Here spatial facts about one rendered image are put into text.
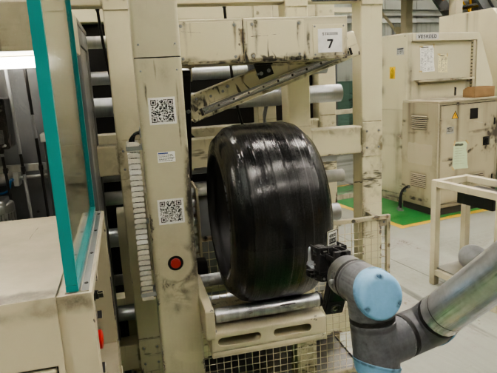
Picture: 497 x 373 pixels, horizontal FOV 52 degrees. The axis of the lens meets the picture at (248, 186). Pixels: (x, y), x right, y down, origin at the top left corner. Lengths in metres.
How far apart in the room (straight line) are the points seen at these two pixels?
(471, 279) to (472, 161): 5.19
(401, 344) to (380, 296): 0.12
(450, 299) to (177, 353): 0.91
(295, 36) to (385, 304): 1.07
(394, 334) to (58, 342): 0.61
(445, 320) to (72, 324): 0.68
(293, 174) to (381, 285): 0.51
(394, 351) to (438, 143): 4.79
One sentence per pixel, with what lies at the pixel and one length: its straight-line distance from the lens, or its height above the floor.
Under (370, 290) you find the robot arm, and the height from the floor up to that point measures 1.19.
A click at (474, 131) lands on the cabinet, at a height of 0.89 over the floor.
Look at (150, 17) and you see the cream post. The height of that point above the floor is 1.76.
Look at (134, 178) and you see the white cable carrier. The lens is 1.47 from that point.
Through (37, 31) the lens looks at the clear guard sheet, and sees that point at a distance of 0.80.
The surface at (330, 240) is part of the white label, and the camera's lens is 1.44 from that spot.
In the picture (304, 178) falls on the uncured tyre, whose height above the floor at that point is 1.31.
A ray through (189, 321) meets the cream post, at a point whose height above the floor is 0.87.
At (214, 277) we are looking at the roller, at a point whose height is 0.91.
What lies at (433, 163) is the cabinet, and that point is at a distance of 5.81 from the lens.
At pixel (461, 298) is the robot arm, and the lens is 1.01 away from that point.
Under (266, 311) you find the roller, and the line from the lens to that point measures 1.57.
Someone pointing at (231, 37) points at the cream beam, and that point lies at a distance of 1.74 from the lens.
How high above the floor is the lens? 1.59
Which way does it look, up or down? 12 degrees down
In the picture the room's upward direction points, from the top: 3 degrees counter-clockwise
